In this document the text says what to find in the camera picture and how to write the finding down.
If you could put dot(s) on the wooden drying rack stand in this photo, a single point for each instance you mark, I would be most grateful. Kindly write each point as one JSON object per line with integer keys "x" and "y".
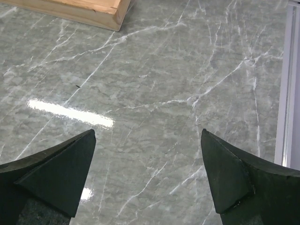
{"x": 108, "y": 14}

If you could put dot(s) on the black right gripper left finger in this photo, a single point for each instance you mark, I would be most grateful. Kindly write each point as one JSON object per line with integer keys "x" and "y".
{"x": 46, "y": 188}

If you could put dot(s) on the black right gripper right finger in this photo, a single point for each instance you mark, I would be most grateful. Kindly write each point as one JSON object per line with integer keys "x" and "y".
{"x": 248, "y": 190}

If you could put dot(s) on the aluminium table rail frame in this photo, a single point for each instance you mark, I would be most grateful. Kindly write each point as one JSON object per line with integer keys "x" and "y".
{"x": 287, "y": 150}

